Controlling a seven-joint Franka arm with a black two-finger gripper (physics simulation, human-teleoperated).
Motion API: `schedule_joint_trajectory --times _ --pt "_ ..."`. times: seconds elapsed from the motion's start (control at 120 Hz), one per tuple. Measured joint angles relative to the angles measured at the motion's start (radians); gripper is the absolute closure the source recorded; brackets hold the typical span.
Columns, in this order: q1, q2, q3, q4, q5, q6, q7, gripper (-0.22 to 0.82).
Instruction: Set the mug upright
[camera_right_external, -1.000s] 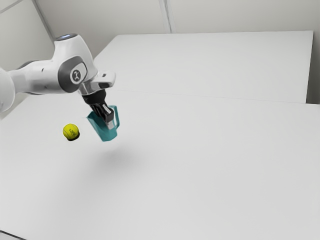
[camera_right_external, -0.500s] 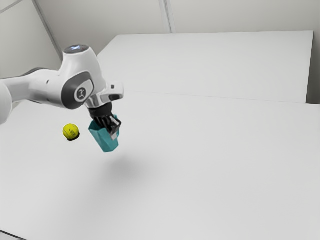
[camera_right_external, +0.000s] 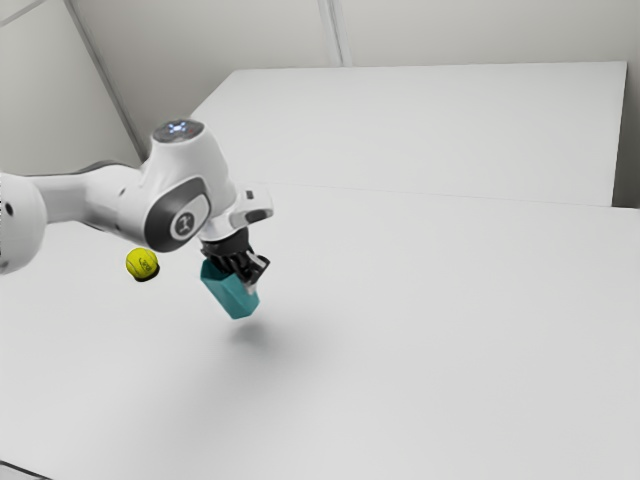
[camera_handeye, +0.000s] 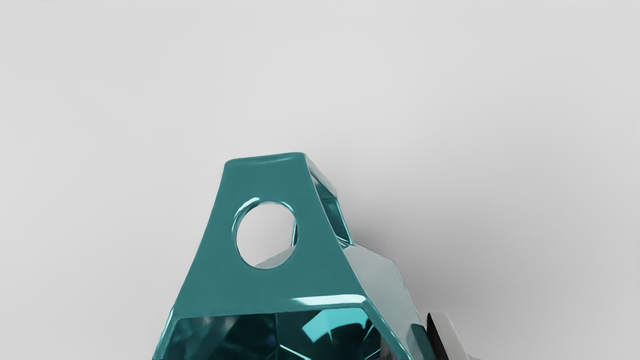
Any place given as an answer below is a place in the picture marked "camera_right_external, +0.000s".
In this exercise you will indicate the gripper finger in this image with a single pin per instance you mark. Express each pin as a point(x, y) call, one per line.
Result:
point(256, 269)

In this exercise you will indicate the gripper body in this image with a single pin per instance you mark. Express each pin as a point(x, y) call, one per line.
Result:
point(227, 251)

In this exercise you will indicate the yellow tennis ball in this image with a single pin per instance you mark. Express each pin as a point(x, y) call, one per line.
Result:
point(141, 263)

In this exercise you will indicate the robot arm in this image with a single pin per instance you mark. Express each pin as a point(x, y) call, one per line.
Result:
point(170, 170)

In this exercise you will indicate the teal faceted mug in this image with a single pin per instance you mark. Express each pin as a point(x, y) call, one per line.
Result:
point(233, 295)

